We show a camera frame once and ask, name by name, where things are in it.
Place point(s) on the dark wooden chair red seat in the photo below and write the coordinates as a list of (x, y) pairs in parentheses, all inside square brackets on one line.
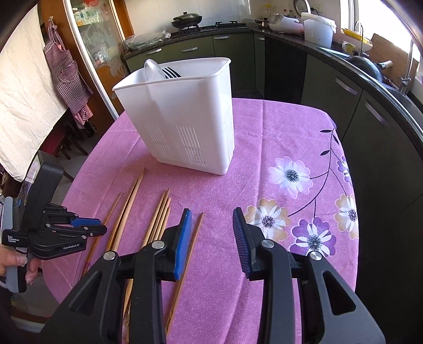
[(61, 142)]

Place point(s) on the black fork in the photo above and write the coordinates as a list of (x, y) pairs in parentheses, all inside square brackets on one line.
[(172, 73)]

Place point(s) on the black gas stove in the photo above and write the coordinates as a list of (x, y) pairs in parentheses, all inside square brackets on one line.
[(224, 26)]

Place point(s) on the dark green kitchen cabinets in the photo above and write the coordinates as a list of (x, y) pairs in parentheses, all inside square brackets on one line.
[(330, 99)]

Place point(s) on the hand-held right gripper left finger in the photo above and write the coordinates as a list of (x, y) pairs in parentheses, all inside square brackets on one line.
[(183, 244)]

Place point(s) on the group of wooden chopsticks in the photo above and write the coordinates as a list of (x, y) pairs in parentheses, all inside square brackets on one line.
[(158, 228)]

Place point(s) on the white plastic utensil holder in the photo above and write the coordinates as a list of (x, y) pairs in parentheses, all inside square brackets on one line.
[(185, 132)]

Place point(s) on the yellow dish rack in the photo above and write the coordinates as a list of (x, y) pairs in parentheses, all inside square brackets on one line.
[(355, 35)]

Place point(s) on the black lidded wok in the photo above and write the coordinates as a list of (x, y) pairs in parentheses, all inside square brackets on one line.
[(186, 19)]

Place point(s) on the straight steel faucet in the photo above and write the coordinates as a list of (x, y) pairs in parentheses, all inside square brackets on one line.
[(409, 63)]

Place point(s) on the white plastic spoon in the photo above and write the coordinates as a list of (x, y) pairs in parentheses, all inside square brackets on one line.
[(152, 71)]

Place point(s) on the white rice cooker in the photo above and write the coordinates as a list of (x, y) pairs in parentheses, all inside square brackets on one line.
[(286, 23)]

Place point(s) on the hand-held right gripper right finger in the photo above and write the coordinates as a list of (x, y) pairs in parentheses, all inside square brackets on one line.
[(240, 244)]

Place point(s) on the wooden cutting board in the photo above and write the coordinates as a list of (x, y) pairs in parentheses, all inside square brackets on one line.
[(393, 49)]

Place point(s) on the round white appliance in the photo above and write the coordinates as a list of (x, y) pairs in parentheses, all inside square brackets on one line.
[(301, 7)]

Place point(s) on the curved steel faucet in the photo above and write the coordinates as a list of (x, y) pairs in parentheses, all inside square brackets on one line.
[(360, 29)]

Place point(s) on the plastic-wrapped dark tray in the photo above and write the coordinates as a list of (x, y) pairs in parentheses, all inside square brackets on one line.
[(145, 40)]

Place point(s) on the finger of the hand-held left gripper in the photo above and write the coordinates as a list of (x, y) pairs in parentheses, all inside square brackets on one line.
[(86, 222), (97, 230)]

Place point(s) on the white plastic bucket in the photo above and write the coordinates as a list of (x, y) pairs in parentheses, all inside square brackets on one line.
[(317, 31)]

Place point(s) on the checkered apron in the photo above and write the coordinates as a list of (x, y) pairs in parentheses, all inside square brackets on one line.
[(62, 66)]

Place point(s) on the pink floral tablecloth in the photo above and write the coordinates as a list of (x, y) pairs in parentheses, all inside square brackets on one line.
[(264, 132)]

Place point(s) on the person's left hand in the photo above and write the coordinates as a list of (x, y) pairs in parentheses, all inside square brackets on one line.
[(13, 263)]

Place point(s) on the glass cabinet door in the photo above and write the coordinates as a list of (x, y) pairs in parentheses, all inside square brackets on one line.
[(92, 39)]

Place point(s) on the small steel pot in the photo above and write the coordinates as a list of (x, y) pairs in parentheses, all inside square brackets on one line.
[(261, 23)]

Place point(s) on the white hanging cloth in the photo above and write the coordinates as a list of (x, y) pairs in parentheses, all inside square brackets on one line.
[(23, 99)]

